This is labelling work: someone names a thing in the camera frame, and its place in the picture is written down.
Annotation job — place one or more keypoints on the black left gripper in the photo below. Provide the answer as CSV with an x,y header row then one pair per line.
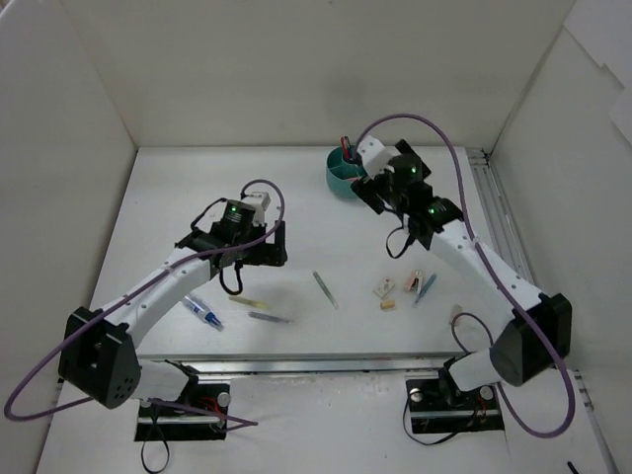
x,y
267,245

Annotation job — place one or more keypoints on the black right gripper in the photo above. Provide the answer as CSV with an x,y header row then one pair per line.
x,y
371,187

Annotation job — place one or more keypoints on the red gel pen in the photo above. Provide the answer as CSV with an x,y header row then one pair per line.
x,y
344,141

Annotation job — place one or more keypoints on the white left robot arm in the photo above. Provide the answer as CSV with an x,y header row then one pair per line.
x,y
100,358

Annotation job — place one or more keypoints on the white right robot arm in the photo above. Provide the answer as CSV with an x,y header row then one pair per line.
x,y
536,327

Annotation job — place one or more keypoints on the teal round compartment organizer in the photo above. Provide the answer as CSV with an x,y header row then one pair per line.
x,y
340,174

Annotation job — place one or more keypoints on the yellow transparent pen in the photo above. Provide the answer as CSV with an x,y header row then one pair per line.
x,y
249,302

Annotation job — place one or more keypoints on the green grey transparent pen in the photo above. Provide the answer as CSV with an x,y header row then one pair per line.
x,y
326,290

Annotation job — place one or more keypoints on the white blue correction tape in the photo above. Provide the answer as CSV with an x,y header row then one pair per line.
x,y
199,308

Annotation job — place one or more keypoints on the light blue pen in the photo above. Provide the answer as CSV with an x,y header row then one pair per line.
x,y
423,290

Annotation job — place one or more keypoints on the white boxed eraser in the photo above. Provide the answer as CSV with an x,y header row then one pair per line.
x,y
384,288

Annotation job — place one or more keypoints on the small tan eraser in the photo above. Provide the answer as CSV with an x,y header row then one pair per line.
x,y
387,305

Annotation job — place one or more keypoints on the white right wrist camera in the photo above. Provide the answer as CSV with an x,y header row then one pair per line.
x,y
373,155

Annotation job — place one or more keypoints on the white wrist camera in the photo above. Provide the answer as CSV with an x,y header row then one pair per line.
x,y
260,201
373,155

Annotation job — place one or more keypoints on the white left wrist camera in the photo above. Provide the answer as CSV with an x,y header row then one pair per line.
x,y
260,201

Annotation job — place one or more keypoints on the aluminium front rail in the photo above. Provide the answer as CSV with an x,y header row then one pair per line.
x,y
233,365

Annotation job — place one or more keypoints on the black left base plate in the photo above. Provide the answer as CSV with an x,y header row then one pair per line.
x,y
158,423

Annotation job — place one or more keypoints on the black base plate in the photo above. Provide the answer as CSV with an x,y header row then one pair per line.
x,y
428,413
158,423

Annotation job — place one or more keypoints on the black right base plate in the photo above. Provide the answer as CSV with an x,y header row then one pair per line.
x,y
428,413

